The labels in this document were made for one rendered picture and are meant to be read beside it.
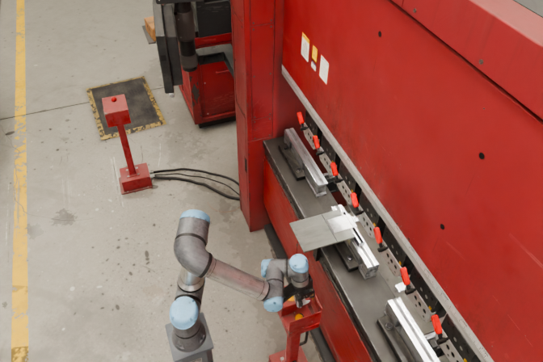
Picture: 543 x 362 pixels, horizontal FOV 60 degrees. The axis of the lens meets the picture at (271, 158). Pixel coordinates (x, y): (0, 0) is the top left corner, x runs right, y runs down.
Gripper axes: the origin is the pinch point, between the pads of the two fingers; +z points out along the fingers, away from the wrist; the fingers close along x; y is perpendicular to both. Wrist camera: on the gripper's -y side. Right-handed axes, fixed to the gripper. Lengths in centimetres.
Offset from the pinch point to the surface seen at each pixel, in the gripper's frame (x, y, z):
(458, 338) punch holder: -53, 36, -43
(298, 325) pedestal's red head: -4.8, -1.9, 8.5
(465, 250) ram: -42, 40, -75
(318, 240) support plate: 19.4, 19.6, -14.3
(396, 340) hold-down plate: -32.2, 31.1, -3.2
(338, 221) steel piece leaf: 26.3, 33.1, -13.2
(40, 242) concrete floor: 153, -140, 70
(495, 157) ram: -38, 43, -110
